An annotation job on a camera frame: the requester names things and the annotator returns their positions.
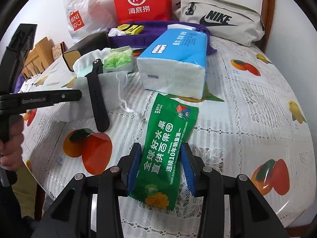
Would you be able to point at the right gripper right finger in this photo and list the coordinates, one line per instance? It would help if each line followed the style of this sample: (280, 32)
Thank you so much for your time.
(192, 166)

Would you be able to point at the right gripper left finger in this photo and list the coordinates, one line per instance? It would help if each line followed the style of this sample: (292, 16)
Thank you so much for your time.
(129, 167)

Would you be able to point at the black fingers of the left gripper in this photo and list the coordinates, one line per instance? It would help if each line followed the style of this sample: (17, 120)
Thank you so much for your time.
(66, 96)

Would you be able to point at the green fruit wet wipe packet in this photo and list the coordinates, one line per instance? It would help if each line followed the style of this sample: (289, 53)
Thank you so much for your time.
(158, 178)

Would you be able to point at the white sock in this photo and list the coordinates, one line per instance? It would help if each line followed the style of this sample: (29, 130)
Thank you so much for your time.
(84, 64)

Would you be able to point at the orange-print wet wipe packet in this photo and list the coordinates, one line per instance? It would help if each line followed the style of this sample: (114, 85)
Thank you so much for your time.
(116, 32)

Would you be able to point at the person left hand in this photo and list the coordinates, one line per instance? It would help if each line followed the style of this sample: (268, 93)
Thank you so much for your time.
(11, 151)

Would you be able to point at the purple plush toy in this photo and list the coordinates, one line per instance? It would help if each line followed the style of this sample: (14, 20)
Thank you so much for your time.
(19, 83)

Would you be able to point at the patterned small box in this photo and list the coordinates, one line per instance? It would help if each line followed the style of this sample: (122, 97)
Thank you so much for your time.
(58, 50)

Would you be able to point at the grey face mask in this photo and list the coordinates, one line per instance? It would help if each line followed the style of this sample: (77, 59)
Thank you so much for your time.
(113, 89)

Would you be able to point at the fruit print tablecloth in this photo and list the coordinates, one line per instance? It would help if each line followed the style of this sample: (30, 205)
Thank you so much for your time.
(244, 122)

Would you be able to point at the dark green tin box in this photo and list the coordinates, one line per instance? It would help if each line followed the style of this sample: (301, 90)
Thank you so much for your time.
(99, 40)

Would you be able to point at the green tea tissue packet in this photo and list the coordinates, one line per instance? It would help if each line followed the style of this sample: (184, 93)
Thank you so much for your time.
(119, 59)

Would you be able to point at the white Miniso plastic bag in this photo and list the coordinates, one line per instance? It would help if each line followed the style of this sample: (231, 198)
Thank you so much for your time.
(86, 17)

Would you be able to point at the yellow black adidas sock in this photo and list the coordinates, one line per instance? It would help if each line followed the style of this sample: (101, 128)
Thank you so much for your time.
(130, 29)

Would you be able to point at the blue tissue pack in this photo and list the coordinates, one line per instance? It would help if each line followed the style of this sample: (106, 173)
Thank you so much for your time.
(175, 63)

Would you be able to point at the purple towel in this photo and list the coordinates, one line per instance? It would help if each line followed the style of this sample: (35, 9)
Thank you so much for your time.
(152, 30)

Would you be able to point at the red Haidilao paper bag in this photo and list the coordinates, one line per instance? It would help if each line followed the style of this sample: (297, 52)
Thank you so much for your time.
(142, 10)

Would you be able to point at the white sponge block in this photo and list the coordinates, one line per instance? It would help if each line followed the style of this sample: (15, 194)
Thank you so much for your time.
(180, 26)

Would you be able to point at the beige Nike waist bag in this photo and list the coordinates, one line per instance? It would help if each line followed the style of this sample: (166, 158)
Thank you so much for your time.
(223, 19)

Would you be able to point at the brown wooden door frame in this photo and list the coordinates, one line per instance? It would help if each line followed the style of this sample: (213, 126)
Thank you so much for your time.
(267, 13)

